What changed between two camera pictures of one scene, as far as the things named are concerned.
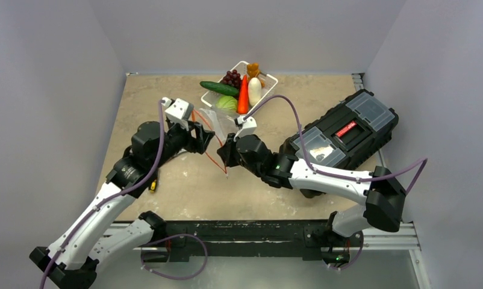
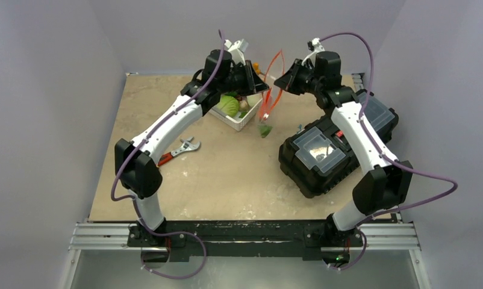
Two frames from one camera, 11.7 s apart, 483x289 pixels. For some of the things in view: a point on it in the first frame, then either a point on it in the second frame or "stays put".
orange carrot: [243, 101] → [264, 106]
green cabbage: [227, 102] stays put
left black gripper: [197, 143] → [253, 83]
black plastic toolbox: [347, 137] stays put
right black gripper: [229, 149] → [294, 77]
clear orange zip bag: [221, 124] → [270, 97]
